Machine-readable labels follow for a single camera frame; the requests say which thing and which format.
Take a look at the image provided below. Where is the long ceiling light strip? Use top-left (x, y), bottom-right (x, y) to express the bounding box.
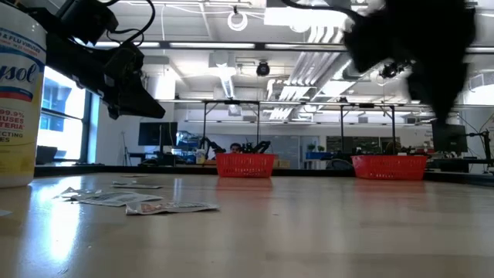
top-left (169, 42), bottom-right (255, 49)

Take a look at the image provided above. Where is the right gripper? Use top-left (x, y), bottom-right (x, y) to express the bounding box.
top-left (343, 0), bottom-right (478, 124)

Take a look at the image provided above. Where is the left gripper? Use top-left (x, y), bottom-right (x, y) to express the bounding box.
top-left (46, 32), bottom-right (166, 120)

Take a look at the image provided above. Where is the yellow disinfecting wipes canister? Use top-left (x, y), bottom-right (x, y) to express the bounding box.
top-left (0, 2), bottom-right (48, 189)

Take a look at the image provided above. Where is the black left camera cable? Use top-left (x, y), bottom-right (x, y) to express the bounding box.
top-left (96, 0), bottom-right (156, 46)

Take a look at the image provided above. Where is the red plastic basket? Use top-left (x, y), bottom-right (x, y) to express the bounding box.
top-left (350, 154), bottom-right (428, 181)
top-left (215, 152), bottom-right (276, 179)

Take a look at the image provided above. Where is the black metal gantry frame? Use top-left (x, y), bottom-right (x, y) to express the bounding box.
top-left (200, 99), bottom-right (398, 155)

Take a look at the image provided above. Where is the white ventilation duct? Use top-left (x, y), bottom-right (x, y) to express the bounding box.
top-left (208, 52), bottom-right (237, 100)

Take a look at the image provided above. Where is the black computer monitor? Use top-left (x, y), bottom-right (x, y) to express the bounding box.
top-left (431, 121), bottom-right (469, 154)
top-left (137, 121), bottom-right (179, 147)

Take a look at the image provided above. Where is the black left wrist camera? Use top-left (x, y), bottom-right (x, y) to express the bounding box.
top-left (56, 0), bottom-right (120, 46)

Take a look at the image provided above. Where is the white coiled cable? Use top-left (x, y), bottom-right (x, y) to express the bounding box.
top-left (226, 9), bottom-right (249, 32)

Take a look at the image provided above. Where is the white packet with red print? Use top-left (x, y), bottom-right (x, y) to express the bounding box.
top-left (125, 201), bottom-right (220, 216)

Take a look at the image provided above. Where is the blue storage bin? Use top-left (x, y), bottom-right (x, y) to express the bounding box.
top-left (305, 151), bottom-right (333, 161)

